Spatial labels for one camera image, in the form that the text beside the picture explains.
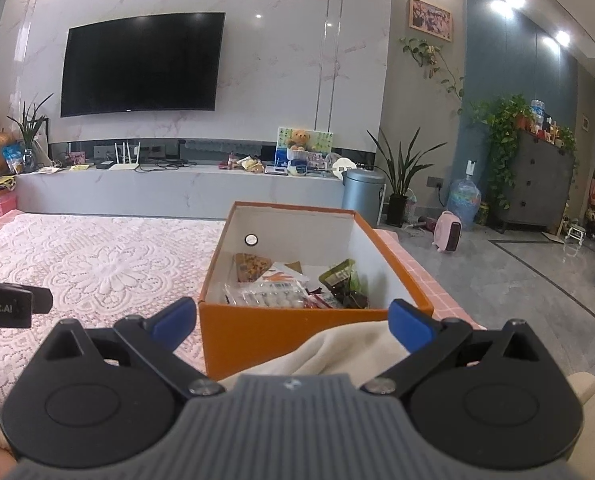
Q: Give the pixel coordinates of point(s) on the grey drawer cabinet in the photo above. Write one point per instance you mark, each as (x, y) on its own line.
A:
(537, 180)

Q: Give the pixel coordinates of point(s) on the wall socket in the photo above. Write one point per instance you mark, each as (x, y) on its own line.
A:
(435, 181)

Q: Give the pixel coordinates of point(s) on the blue grey trash can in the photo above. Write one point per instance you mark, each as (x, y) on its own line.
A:
(362, 195)

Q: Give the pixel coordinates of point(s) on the dark green brown snack packet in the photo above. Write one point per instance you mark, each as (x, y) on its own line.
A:
(345, 282)

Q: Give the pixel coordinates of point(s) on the assorted small ornaments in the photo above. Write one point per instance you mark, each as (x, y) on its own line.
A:
(547, 127)

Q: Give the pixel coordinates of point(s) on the green plant in glass vase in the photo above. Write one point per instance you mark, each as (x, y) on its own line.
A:
(29, 130)

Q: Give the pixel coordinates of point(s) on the pink photo card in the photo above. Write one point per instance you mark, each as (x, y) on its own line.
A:
(77, 157)

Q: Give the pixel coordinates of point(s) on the trailing pothos plant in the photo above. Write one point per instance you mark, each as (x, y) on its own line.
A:
(502, 135)

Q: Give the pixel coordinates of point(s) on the clear packet white pieces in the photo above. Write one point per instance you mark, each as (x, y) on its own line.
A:
(272, 297)

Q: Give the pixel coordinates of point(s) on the white papers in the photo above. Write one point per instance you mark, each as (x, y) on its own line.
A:
(52, 169)

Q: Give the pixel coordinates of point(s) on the small black device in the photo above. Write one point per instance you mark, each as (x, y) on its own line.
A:
(104, 164)

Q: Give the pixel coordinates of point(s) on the white packet orange print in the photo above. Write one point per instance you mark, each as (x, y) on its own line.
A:
(277, 277)

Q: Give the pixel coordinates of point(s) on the cream cloth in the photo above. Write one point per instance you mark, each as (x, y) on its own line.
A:
(337, 352)

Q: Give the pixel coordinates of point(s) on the blue water jug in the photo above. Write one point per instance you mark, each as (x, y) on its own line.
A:
(465, 202)

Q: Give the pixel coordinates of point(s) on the pink checked tablecloth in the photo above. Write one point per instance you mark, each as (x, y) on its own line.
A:
(427, 280)

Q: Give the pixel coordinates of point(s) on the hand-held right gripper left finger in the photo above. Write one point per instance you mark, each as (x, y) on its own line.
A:
(175, 322)

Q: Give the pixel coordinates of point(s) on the wall climbing vine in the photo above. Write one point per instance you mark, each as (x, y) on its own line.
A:
(430, 57)

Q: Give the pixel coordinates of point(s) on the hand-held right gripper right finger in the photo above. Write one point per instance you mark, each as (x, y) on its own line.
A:
(410, 325)

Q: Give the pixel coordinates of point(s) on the framed wall picture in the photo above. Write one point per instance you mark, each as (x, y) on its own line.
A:
(431, 17)

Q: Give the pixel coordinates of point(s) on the small white stool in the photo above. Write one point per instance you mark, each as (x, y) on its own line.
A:
(575, 234)

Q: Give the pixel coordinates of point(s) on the white router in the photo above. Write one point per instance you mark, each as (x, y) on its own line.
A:
(125, 158)

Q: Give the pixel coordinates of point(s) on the pink space heater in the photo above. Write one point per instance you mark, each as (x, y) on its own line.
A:
(447, 230)

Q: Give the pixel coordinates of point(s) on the purple handheld appliance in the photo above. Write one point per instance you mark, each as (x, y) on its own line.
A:
(425, 222)

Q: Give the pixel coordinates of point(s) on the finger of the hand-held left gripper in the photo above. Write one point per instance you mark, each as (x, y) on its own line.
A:
(41, 300)

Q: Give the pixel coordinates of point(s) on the black wall television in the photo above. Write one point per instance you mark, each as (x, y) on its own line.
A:
(142, 62)

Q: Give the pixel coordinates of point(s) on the grey marble television console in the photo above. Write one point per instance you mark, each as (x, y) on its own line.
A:
(177, 192)

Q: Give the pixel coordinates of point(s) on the brown teddy bear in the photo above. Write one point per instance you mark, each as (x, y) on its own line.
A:
(300, 140)

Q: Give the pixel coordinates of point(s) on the heap of console snacks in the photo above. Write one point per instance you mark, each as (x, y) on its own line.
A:
(242, 162)

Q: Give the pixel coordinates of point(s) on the orange cardboard box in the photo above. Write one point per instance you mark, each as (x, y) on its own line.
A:
(257, 340)

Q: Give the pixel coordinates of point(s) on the cream sofa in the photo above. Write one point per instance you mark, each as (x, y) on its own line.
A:
(585, 390)

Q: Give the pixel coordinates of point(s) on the blue snack bag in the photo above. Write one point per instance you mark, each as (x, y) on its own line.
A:
(13, 155)

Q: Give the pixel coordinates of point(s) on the digital kitchen scale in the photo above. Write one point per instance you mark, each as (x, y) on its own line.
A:
(276, 170)

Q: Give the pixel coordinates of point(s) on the tall leafy potted plant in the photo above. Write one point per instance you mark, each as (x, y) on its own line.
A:
(400, 175)

